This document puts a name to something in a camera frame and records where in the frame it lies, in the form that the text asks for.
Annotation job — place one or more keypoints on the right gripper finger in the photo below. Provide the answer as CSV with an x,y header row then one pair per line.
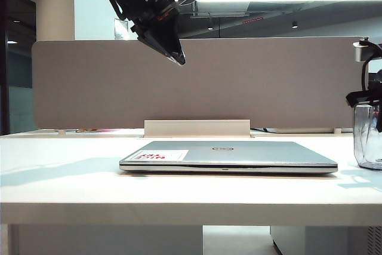
x,y
362,98
379,120

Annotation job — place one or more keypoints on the transparent grey water cup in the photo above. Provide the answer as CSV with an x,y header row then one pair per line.
x,y
364,147

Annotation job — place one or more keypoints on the white red laptop sticker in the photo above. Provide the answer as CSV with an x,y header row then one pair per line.
x,y
176,156

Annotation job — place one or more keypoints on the silver Dell laptop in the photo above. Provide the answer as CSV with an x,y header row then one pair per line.
x,y
253,153

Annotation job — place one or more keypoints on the black ceiling spot lamp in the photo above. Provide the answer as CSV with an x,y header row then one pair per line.
x,y
294,25
209,28

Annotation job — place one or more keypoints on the red illuminated ceiling sign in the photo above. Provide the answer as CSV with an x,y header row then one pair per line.
x,y
253,21

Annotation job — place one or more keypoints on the beige fabric desk divider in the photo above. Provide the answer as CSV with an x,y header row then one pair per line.
x,y
253,87

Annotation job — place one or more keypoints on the pink paper sheet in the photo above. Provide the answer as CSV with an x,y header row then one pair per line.
x,y
107,130

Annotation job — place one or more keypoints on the orange flat item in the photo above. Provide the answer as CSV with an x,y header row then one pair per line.
x,y
86,130

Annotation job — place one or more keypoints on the white under-desk cabinet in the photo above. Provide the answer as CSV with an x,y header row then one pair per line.
x,y
328,241

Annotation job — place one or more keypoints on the dark glass door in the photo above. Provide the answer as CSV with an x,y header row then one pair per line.
x,y
18,58

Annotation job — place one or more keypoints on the white desk modesty panel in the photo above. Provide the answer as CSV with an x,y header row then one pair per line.
x,y
104,240

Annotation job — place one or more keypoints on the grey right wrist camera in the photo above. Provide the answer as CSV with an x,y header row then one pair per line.
x,y
361,52

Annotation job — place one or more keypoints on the black right camera bracket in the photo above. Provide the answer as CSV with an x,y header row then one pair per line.
x,y
376,46

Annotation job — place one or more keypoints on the white wall notice paper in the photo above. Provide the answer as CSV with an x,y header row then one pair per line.
x,y
119,31

